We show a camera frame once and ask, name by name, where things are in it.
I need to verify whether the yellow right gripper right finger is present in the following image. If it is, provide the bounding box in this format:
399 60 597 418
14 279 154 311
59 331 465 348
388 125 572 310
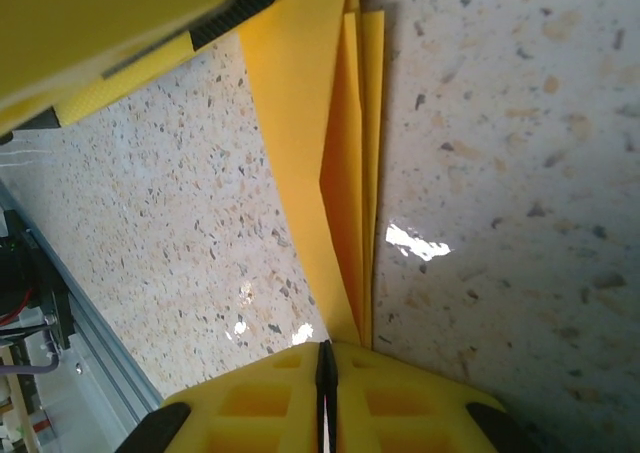
327 341 545 453

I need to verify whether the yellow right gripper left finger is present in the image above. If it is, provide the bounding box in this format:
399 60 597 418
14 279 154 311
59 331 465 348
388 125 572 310
117 340 327 453

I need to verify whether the orange cloth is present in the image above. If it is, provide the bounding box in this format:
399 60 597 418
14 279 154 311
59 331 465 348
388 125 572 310
238 0 388 350

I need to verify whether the aluminium mounting rail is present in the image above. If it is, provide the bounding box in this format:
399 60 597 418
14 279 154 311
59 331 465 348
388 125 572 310
0 177 167 447

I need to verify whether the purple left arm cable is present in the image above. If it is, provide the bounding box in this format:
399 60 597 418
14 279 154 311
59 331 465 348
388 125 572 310
0 330 57 375

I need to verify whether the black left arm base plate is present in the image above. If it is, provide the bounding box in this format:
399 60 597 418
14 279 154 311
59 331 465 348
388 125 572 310
0 206 72 350

